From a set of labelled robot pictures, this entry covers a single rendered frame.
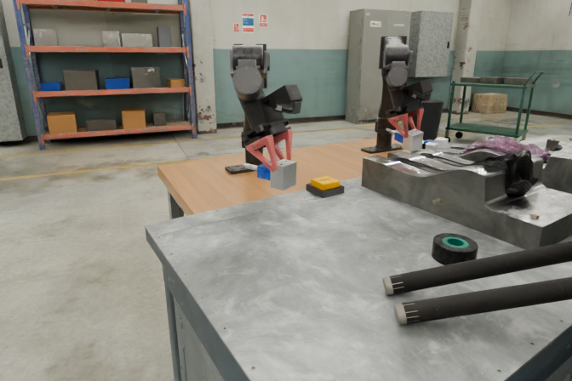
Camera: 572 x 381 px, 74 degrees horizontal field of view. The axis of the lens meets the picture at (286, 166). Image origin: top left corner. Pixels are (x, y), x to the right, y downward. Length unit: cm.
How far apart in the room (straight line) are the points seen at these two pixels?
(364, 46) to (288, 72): 138
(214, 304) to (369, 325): 24
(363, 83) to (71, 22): 460
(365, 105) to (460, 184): 615
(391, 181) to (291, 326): 61
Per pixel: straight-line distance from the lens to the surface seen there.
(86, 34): 631
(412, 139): 124
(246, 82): 76
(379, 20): 714
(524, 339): 67
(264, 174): 84
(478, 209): 96
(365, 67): 700
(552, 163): 132
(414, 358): 58
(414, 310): 62
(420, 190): 104
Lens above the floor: 118
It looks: 16 degrees down
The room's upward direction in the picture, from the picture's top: straight up
